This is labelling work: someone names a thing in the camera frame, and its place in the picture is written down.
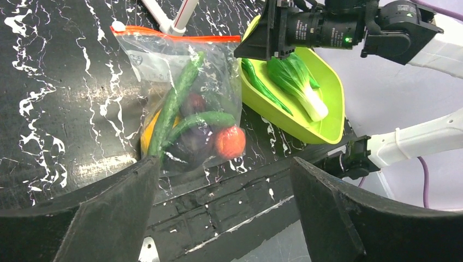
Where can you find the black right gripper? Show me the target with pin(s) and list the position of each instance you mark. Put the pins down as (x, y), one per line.
(291, 24)

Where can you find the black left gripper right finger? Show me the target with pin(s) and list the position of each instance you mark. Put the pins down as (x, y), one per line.
(343, 222)

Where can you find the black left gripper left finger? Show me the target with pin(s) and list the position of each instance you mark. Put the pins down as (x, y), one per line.
(104, 221)

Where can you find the clear zip bag orange zipper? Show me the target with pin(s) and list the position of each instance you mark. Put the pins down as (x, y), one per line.
(194, 90)

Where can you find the green toy pepper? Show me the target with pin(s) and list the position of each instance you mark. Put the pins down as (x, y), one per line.
(209, 118)

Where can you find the yellow toy corn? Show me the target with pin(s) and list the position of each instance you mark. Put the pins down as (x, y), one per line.
(147, 132)

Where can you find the green toy cucumber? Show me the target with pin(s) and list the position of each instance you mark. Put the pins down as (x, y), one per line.
(173, 100)

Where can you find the red toy strawberry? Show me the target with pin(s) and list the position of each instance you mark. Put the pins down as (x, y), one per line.
(230, 143)

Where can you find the purple toy eggplant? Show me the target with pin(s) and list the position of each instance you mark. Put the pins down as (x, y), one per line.
(190, 150)

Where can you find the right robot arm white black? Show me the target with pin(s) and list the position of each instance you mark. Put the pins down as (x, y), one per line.
(410, 37)

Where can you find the thin green toy chili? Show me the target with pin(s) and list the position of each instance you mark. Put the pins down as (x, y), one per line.
(255, 81)

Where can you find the toy bok choy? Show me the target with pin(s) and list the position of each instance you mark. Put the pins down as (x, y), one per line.
(294, 78)

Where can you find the lime green tray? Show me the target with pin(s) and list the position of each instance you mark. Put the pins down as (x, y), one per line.
(298, 124)

